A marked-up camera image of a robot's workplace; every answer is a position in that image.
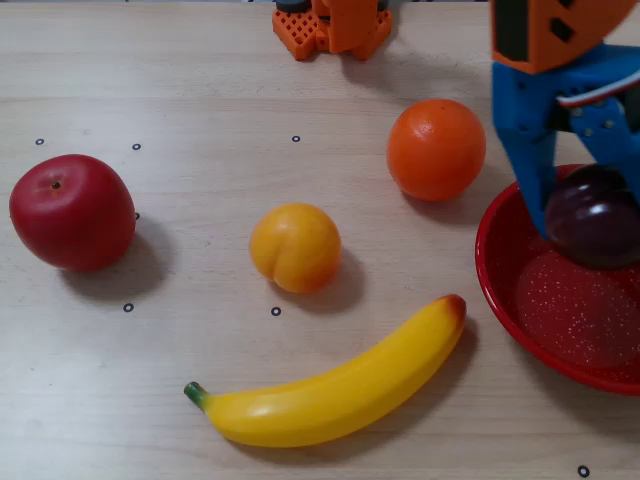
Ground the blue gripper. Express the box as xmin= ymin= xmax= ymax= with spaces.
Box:
xmin=491 ymin=43 xmax=640 ymax=241

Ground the dark purple plum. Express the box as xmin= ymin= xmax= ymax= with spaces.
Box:
xmin=543 ymin=163 xmax=640 ymax=272

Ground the orange robot base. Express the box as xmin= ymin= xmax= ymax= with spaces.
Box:
xmin=272 ymin=0 xmax=394 ymax=62

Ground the red speckled bowl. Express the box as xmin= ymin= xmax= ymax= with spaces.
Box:
xmin=474 ymin=163 xmax=640 ymax=396

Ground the orange fruit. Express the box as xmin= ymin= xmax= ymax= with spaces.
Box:
xmin=386 ymin=98 xmax=487 ymax=203

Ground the yellow peach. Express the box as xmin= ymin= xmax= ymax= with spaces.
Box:
xmin=248 ymin=202 xmax=343 ymax=295

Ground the yellow banana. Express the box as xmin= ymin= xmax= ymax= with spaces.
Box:
xmin=183 ymin=293 xmax=468 ymax=449

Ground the red apple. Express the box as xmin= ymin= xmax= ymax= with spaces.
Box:
xmin=8 ymin=153 xmax=137 ymax=274

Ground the red white black servo cable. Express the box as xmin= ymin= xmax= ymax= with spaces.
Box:
xmin=556 ymin=73 xmax=640 ymax=109

